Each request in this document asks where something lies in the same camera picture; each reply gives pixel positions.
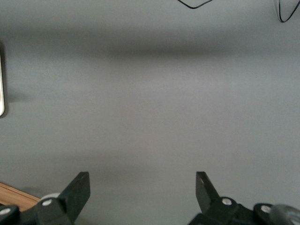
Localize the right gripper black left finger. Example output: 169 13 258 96
35 171 91 225

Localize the cream plastic tray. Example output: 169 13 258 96
0 41 6 119

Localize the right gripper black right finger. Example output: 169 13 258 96
189 171 256 225

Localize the oak wooden drawer cabinet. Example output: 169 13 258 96
0 182 41 212

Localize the thin black looped cable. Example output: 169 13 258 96
272 0 299 23
177 0 213 10

